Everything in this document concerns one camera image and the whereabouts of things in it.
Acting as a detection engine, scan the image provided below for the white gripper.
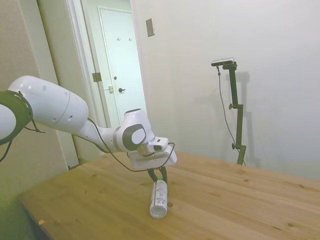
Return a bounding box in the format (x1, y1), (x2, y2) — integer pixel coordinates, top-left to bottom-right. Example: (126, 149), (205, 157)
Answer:
(128, 144), (179, 184)

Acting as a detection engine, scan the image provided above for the clear water bottle white label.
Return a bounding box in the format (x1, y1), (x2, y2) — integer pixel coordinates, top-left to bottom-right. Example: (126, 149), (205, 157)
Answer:
(149, 179), (169, 219)

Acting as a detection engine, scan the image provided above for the white door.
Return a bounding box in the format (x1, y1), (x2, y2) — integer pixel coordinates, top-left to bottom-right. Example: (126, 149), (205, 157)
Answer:
(98, 6), (148, 129)

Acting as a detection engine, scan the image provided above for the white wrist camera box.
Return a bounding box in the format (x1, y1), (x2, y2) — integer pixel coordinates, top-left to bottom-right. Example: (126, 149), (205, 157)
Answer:
(146, 136), (170, 152)

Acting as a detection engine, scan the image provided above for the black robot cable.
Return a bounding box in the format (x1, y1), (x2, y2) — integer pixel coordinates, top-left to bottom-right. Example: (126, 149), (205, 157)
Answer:
(86, 116), (176, 173)

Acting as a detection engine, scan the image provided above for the black camera stand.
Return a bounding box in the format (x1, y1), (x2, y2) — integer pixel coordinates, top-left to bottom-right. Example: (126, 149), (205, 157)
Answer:
(221, 62), (247, 166)

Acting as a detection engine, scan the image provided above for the grey exterior camera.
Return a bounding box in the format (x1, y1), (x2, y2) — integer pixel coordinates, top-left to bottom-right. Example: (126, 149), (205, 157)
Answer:
(210, 57), (236, 67)

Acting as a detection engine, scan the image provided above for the grey wall panel box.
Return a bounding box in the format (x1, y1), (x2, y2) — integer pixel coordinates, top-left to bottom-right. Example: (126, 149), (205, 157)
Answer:
(145, 17), (156, 38)

